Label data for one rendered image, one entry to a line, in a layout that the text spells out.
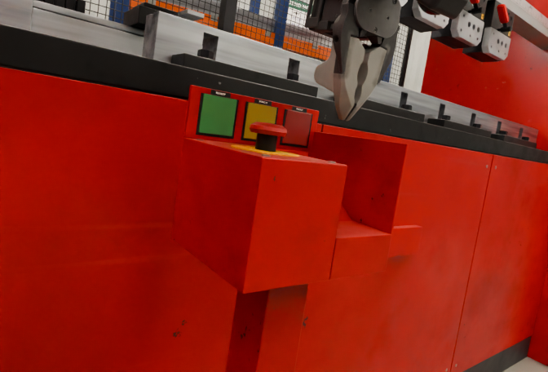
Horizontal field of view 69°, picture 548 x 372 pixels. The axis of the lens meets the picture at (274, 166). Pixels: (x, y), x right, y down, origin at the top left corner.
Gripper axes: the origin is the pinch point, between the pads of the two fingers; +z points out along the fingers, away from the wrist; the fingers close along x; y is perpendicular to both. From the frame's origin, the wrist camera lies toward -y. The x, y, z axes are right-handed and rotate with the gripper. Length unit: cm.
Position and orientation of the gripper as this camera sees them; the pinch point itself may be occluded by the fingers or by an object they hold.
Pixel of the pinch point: (351, 110)
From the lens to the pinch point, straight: 46.9
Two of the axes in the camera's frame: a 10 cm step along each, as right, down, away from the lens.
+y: -5.8, -2.5, 7.8
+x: -7.9, -0.6, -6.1
